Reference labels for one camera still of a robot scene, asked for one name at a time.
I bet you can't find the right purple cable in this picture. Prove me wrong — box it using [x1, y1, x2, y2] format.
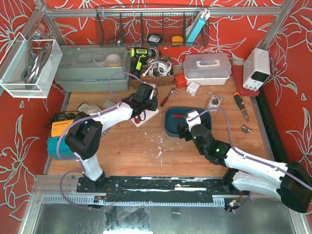
[190, 108, 312, 214]

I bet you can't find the white power supply unit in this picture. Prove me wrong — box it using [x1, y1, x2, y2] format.
[243, 48, 271, 92]

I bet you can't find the teal plastic tray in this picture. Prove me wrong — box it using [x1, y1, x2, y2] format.
[164, 107, 204, 137]

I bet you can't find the thin red spring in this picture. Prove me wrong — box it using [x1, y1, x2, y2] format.
[173, 113, 184, 119]

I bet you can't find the black wire basket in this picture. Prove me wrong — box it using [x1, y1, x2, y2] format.
[96, 4, 210, 47]

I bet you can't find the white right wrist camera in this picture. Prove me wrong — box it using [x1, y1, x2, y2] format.
[185, 110, 201, 131]

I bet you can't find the grey coiled cable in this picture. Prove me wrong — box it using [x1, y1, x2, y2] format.
[21, 42, 53, 90]

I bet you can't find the green yellow power drill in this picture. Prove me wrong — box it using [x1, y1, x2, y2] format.
[130, 47, 157, 80]

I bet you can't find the clear bag of parts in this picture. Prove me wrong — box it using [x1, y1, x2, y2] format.
[207, 92, 224, 109]

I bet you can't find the clear acrylic hanging box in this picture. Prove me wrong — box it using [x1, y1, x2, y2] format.
[0, 33, 62, 98]

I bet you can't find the small metal bracket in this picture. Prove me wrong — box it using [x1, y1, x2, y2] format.
[241, 125, 252, 133]

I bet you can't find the white power adapter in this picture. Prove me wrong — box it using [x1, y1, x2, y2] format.
[186, 81, 200, 97]

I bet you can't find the teal electronic box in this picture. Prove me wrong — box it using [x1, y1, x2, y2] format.
[47, 137, 76, 160]

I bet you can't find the orange black screwdriver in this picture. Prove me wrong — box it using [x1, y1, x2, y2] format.
[234, 92, 249, 122]

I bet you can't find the grey plastic storage box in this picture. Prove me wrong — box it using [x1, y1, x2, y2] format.
[55, 45, 131, 92]

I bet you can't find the woven brown basket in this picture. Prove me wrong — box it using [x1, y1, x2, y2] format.
[140, 56, 174, 86]

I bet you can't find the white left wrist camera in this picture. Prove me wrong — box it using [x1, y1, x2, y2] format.
[147, 83, 157, 100]

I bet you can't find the purple cable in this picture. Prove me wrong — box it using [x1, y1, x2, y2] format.
[57, 71, 149, 210]
[190, 108, 312, 214]

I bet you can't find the aluminium frame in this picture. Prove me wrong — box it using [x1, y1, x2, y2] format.
[0, 0, 312, 234]

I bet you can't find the red mat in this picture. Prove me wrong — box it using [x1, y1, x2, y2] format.
[232, 65, 260, 97]

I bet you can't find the orange electronic box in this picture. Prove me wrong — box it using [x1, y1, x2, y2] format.
[51, 119, 74, 137]

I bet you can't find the small red box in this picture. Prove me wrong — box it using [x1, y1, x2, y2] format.
[174, 74, 187, 89]

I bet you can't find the blue white tool set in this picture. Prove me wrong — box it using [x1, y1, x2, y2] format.
[185, 8, 211, 46]

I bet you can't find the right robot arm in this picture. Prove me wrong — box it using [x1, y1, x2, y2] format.
[177, 124, 312, 213]

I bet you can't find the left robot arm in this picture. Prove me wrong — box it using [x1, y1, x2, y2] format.
[64, 82, 158, 190]

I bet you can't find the white coiled cable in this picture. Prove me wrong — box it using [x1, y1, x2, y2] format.
[142, 60, 173, 78]

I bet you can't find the white work glove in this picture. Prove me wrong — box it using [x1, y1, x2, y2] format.
[77, 103, 102, 115]

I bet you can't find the yellow tape measure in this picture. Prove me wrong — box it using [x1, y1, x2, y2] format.
[172, 36, 184, 47]

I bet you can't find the white peg board base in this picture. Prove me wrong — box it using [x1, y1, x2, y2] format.
[131, 109, 159, 127]

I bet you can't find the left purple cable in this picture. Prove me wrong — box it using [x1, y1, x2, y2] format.
[57, 71, 149, 210]

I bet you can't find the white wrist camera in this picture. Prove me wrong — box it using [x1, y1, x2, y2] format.
[147, 83, 157, 100]
[185, 110, 201, 131]

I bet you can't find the black side rail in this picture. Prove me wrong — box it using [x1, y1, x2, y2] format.
[256, 87, 289, 163]

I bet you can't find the red handled ratchet wrench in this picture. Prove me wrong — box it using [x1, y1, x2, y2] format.
[160, 88, 178, 107]

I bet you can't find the clear white handled case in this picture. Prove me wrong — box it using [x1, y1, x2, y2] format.
[183, 53, 232, 85]

